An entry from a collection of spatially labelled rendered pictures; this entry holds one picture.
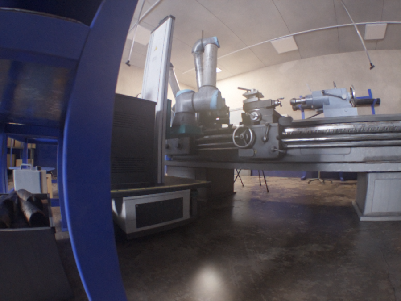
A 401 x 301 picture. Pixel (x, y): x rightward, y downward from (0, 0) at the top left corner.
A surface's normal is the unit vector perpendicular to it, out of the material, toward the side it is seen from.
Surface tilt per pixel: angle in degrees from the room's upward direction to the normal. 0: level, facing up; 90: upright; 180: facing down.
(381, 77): 90
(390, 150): 90
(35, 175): 90
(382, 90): 90
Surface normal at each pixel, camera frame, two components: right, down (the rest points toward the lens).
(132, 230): 0.72, -0.02
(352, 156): -0.67, -0.04
